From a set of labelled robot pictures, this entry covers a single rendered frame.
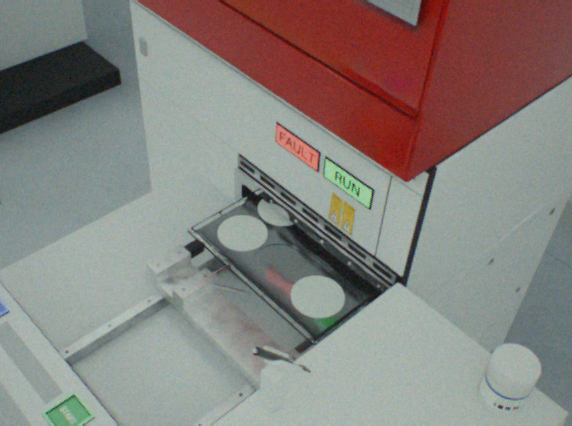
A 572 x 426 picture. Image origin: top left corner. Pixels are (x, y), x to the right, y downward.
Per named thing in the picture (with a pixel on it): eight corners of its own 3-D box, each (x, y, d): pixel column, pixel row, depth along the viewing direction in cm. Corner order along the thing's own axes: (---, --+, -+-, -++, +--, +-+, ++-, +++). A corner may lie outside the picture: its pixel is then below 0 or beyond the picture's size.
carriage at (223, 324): (179, 261, 144) (178, 251, 142) (304, 378, 126) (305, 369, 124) (146, 280, 140) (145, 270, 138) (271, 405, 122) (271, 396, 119)
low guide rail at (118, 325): (260, 237, 154) (261, 227, 152) (266, 242, 153) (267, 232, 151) (51, 367, 128) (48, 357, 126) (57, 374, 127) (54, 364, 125)
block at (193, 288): (206, 276, 137) (205, 266, 135) (217, 287, 136) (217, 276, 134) (172, 298, 133) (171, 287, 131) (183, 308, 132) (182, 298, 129)
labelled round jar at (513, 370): (494, 369, 115) (510, 334, 109) (532, 399, 112) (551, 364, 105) (468, 395, 112) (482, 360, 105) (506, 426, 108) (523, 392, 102)
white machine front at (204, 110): (152, 125, 180) (136, -26, 152) (396, 323, 139) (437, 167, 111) (142, 130, 178) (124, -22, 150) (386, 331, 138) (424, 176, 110)
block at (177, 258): (181, 253, 141) (180, 243, 139) (191, 263, 140) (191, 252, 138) (147, 273, 137) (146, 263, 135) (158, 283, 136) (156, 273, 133)
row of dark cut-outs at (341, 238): (239, 163, 152) (240, 154, 150) (395, 283, 130) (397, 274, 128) (237, 164, 151) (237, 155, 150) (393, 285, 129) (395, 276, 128)
